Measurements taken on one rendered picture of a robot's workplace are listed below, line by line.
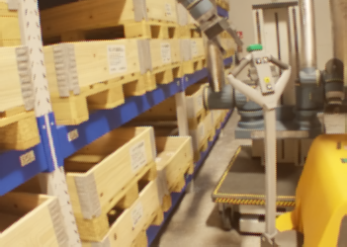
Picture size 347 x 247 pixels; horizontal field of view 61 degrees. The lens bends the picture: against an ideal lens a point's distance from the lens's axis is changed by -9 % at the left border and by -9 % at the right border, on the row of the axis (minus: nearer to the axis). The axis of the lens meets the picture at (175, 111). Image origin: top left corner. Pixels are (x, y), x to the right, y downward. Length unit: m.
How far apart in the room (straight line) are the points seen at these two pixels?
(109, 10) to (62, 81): 0.99
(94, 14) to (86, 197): 1.31
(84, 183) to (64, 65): 0.50
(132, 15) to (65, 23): 0.54
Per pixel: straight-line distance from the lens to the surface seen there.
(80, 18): 2.35
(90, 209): 1.47
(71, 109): 1.35
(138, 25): 2.13
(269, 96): 1.57
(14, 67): 1.09
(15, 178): 1.18
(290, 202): 2.32
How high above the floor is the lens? 1.45
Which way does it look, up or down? 12 degrees down
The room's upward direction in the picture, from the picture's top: 6 degrees counter-clockwise
